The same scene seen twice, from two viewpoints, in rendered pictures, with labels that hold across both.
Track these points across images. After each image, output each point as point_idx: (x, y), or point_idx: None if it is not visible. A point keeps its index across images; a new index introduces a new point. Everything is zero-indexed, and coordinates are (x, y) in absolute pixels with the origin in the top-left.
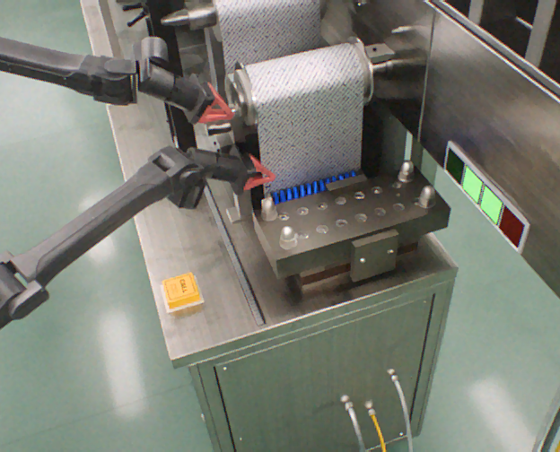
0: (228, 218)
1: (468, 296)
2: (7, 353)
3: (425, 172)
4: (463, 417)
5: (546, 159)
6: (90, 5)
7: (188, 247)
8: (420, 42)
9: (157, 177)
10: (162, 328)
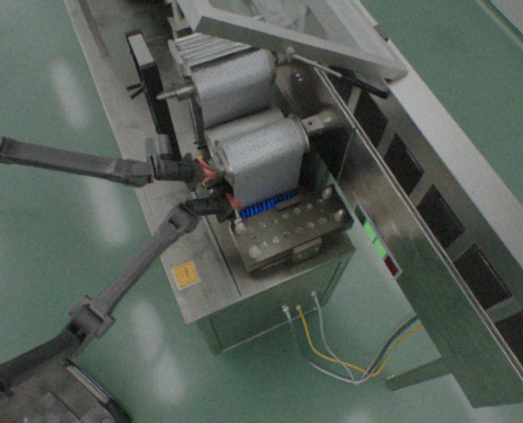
0: None
1: None
2: (45, 257)
3: None
4: (351, 287)
5: (414, 251)
6: None
7: (185, 237)
8: (342, 137)
9: (173, 233)
10: (177, 301)
